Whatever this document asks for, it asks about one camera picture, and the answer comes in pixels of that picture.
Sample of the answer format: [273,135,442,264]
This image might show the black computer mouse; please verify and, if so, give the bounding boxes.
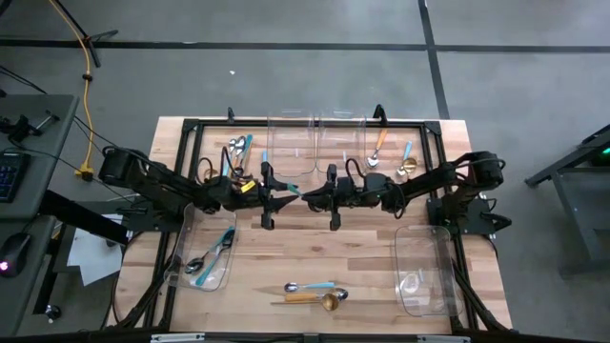
[0,232,33,279]

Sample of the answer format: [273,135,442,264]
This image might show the black backlit keyboard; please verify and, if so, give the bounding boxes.
[0,151,31,205]

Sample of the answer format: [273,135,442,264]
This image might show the black desk clamp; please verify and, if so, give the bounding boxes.
[0,110,62,143]

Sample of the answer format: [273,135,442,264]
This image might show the spoons group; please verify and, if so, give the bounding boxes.
[366,129,389,170]
[232,135,247,172]

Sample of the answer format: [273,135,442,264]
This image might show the black tripod stand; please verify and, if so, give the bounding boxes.
[50,0,120,69]

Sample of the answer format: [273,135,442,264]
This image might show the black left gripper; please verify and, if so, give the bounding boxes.
[216,161,301,231]

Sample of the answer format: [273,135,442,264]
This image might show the white paper sheet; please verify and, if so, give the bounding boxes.
[66,212,126,288]

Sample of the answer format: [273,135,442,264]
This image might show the clear plastic bin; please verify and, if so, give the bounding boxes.
[393,225,464,319]
[265,108,319,178]
[163,203,239,292]
[316,108,368,178]

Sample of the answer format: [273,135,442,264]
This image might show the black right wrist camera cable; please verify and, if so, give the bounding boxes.
[344,157,369,181]

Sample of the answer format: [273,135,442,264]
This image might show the orange handled silver spoon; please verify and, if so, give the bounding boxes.
[284,287,350,304]

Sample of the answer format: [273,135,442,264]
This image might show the silver aluminium bracket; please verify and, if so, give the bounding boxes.
[417,334,472,343]
[150,333,207,343]

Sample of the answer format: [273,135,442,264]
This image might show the yellow extension cable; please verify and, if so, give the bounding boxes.
[46,0,95,183]

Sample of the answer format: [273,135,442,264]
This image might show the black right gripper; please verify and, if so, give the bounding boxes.
[301,163,368,232]

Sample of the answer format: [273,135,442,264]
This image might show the grey side desk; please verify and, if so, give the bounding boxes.
[0,93,81,337]

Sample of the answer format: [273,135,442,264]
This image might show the grey metal stand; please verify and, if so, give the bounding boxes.
[523,124,610,273]

